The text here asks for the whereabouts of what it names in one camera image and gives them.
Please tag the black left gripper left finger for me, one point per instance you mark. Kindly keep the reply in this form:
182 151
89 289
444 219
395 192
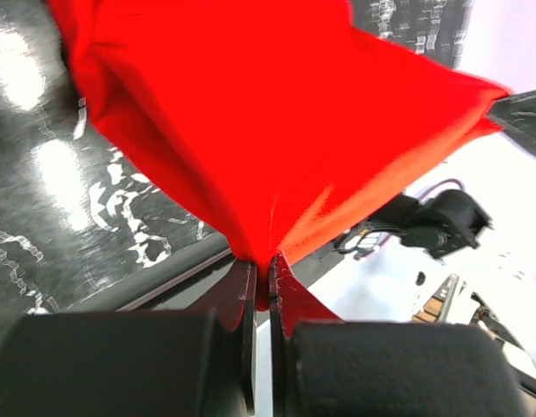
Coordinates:
198 361

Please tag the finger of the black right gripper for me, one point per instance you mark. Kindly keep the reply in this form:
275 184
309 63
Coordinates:
516 115

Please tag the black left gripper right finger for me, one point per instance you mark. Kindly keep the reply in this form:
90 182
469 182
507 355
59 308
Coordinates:
325 366

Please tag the red t-shirt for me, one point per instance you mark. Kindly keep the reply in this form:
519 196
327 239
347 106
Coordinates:
278 123

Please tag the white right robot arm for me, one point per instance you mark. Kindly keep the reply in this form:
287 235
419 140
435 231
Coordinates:
452 220

